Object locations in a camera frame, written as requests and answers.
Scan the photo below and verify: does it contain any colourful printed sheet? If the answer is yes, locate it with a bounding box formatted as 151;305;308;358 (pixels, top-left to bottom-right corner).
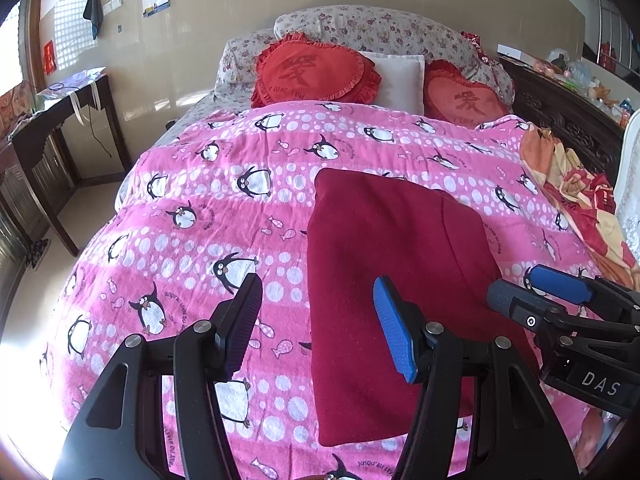
0;85;47;137

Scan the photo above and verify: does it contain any thin dark cable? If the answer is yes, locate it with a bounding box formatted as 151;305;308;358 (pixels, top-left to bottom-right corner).
87;109;114;162

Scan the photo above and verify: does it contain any dark hanging cloth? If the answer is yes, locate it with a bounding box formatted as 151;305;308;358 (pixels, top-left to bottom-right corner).
82;0;105;39

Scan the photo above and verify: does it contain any dark wooden slatted cabinet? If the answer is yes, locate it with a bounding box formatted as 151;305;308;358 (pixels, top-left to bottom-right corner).
0;145;76;311

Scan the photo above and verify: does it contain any dark wooden desk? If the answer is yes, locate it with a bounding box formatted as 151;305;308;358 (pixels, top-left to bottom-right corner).
10;74;133;258

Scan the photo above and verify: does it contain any white square pillow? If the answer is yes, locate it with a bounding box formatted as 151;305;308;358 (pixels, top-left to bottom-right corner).
360;51;426;113

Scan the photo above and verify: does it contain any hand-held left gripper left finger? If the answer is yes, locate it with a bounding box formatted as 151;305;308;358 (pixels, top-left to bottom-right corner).
55;274;264;480

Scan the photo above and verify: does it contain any white paper bag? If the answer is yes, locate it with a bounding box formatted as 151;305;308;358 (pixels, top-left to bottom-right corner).
36;66;107;126

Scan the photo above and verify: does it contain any red ruffled cloth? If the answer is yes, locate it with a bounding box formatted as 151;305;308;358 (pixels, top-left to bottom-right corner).
460;30;501;67

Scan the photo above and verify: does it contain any floral bed sheet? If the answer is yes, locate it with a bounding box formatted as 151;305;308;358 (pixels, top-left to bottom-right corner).
167;85;253;133

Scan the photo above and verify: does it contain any white lace cover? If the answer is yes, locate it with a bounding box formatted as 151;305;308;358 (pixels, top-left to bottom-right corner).
614;110;640;266

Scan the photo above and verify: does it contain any small red heart pillow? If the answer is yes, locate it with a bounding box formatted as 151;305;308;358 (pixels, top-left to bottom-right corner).
422;59;511;126

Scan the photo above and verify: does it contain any flat white box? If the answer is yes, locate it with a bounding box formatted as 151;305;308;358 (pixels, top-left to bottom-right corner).
496;44;542;62

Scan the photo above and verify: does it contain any short floral pillow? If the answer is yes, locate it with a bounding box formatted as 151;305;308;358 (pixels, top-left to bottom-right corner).
215;30;281;92

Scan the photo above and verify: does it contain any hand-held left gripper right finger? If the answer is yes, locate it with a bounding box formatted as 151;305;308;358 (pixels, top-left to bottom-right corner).
372;276;576;480

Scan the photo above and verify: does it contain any dark carved wooden headboard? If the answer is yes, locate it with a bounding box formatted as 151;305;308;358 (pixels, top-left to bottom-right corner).
500;55;632;186

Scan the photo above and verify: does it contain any pile of small bedside clutter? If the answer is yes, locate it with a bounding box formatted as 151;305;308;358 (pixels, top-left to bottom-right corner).
532;49;637;128

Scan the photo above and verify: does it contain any orange red floral quilt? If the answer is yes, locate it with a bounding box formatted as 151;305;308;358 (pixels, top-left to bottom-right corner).
519;125;640;286

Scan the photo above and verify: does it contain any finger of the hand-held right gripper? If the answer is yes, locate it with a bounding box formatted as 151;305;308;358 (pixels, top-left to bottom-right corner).
529;263;640;322
486;279;640;347

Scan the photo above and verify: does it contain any long floral pillow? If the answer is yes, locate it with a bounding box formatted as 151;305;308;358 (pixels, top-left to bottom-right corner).
274;5;516;106

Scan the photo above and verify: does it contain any pink penguin print blanket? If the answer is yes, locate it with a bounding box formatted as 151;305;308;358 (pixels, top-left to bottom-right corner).
37;100;631;480

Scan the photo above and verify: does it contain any large red heart pillow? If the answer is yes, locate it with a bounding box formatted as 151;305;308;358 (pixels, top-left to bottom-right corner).
250;32;382;108

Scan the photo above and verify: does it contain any metal railing rack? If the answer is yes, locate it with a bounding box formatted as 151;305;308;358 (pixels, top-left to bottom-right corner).
586;0;640;78

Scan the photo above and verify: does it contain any dark patterned floor mat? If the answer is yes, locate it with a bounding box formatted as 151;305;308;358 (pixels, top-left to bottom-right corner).
22;239;51;270

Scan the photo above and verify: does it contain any dark red fleece garment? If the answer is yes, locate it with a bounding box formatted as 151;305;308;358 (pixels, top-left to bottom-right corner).
306;167;538;448

